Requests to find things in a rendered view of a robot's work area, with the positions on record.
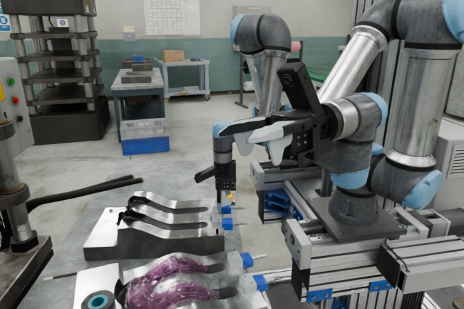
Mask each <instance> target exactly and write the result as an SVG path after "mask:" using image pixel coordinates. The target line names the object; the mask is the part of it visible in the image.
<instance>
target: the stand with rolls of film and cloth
mask: <svg viewBox="0 0 464 309"><path fill-rule="evenodd" d="M293 51H300V55H299V58H289V59H287V63H295V62H302V52H303V41H300V42H299V41H292V42H291V52H293ZM243 71H244V73H245V74H250V72H249V67H248V64H247V61H244V63H243V54H242V53H240V102H237V101H235V104H237V105H239V106H241V107H243V108H246V109H247V108H249V107H248V106H246V105H244V104H243V88H244V89H245V90H246V91H247V90H254V87H253V83H252V81H247V82H244V85H243Z"/></svg>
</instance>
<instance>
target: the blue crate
mask: <svg viewBox="0 0 464 309"><path fill-rule="evenodd" d="M121 142H122V153H123V155H124V156H126V155H139V154H146V153H154V152H167V151H170V146H169V136H165V137H149V138H141V139H126V140H121Z"/></svg>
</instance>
